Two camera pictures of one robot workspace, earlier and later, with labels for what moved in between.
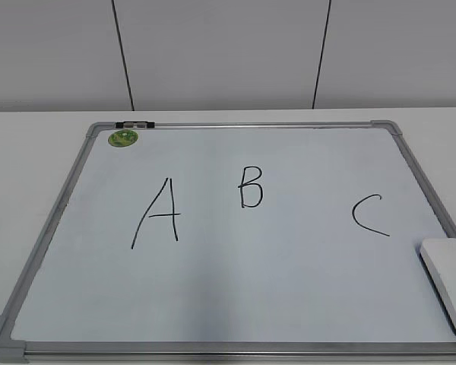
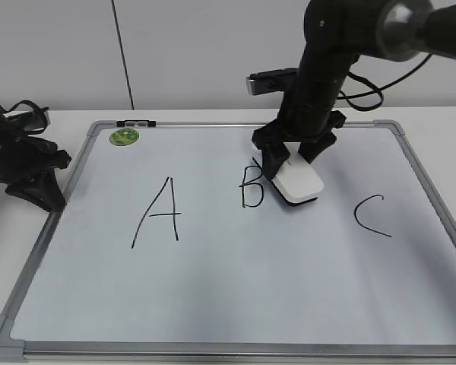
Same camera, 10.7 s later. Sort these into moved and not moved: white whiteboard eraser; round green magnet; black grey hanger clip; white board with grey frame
Moved: white whiteboard eraser
Not moved: white board with grey frame; round green magnet; black grey hanger clip
